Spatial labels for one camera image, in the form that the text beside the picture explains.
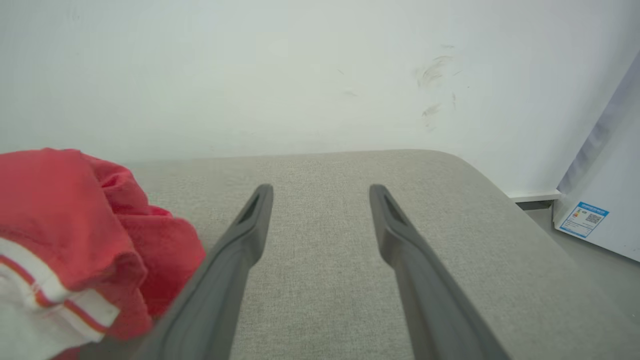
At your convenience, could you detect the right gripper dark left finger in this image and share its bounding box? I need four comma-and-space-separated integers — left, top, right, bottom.
132, 183, 275, 360

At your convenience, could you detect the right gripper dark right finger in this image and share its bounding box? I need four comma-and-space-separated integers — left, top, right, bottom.
369, 184, 512, 360

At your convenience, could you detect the red garment with white trim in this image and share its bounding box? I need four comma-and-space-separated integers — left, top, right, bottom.
0, 147, 207, 360

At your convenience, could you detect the blue and white energy label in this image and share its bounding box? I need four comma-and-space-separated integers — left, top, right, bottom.
559, 201, 610, 239

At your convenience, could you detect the white appliance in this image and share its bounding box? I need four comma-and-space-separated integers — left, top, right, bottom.
552, 50, 640, 263

